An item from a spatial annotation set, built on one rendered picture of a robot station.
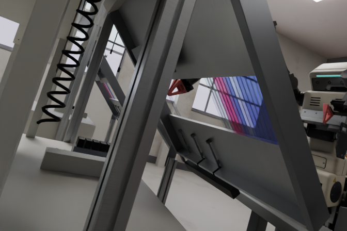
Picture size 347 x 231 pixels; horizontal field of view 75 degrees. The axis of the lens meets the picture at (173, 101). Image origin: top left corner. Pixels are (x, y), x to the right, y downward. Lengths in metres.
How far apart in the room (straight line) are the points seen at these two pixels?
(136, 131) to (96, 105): 3.54
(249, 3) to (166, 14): 0.19
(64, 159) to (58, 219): 0.23
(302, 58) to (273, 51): 5.42
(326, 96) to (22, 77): 1.37
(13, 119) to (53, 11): 0.13
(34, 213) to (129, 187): 0.22
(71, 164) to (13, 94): 0.39
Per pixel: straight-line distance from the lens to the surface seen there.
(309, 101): 1.50
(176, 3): 0.31
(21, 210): 0.48
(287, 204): 0.73
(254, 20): 0.44
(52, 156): 0.66
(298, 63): 5.78
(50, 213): 0.48
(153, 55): 0.28
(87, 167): 0.68
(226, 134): 0.74
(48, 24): 0.32
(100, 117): 3.83
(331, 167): 1.39
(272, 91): 0.47
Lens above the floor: 0.83
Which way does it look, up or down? 4 degrees up
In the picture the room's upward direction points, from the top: 17 degrees clockwise
